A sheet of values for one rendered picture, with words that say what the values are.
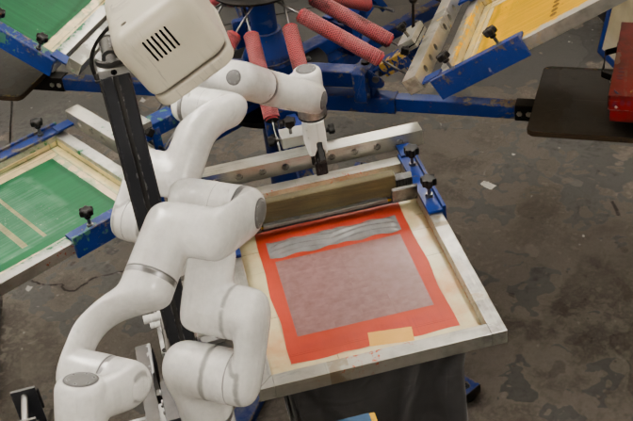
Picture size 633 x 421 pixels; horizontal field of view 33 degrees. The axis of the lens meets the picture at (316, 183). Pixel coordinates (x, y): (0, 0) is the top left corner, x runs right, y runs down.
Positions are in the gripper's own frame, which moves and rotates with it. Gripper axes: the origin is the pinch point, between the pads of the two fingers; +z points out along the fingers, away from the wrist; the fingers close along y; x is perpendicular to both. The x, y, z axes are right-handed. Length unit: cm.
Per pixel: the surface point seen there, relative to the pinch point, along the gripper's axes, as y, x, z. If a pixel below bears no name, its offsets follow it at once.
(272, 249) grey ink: 8.9, -16.9, 17.7
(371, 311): 41.1, 1.9, 18.0
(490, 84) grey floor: -208, 120, 116
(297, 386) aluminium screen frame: 62, -21, 16
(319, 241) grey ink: 10.4, -4.3, 17.5
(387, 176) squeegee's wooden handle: 1.5, 17.7, 8.1
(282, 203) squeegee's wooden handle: 1.7, -11.8, 9.1
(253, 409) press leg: -24, -31, 109
